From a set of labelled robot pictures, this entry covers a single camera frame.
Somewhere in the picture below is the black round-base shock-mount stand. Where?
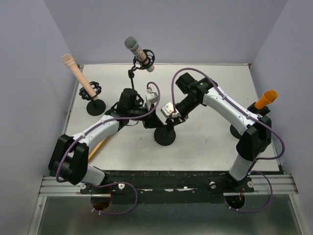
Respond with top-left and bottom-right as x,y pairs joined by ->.
79,81 -> 106,116

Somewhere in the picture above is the black round-base clip stand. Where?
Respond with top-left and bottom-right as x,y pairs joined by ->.
154,123 -> 176,146

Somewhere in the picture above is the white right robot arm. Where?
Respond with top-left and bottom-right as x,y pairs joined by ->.
161,73 -> 271,192

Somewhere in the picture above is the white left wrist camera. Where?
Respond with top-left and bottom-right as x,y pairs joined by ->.
145,89 -> 158,105

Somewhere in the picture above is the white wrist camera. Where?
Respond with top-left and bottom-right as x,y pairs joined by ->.
145,89 -> 158,105
160,102 -> 180,118

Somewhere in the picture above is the gold microphone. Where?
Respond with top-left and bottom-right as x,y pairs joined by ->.
88,136 -> 111,162

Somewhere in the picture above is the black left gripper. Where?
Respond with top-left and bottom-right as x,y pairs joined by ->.
129,102 -> 165,129

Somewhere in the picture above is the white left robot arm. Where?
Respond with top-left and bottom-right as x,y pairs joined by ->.
48,87 -> 160,193

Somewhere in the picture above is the black round-base orange-mic stand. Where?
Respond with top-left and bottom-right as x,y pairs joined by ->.
229,103 -> 270,139

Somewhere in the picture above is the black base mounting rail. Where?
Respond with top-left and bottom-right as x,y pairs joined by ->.
80,170 -> 254,204

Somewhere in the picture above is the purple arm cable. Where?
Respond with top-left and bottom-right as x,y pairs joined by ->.
55,82 -> 161,216
171,68 -> 286,213

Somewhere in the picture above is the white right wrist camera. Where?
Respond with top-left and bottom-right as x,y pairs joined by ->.
160,102 -> 180,118

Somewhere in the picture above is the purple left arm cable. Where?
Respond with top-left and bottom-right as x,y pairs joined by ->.
55,82 -> 161,216

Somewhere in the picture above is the orange microphone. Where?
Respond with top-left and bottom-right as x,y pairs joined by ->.
254,90 -> 278,110

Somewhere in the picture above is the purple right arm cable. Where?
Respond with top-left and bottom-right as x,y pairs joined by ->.
171,68 -> 286,213

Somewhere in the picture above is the black tripod microphone stand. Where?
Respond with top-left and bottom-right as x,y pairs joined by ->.
127,49 -> 156,93

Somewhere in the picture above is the pink beige microphone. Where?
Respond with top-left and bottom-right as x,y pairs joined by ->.
62,54 -> 98,100

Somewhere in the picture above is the glitter silver-head microphone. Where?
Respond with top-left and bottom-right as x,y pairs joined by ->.
124,36 -> 155,72

